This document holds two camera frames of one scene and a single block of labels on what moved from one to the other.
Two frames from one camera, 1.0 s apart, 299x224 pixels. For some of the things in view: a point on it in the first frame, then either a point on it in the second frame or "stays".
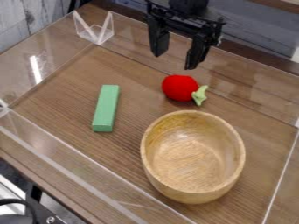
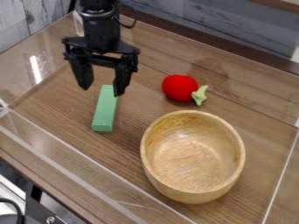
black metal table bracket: [41, 213] stays
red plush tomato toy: [182, 87] stays
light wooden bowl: [193, 156] stays
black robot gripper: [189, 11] to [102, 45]
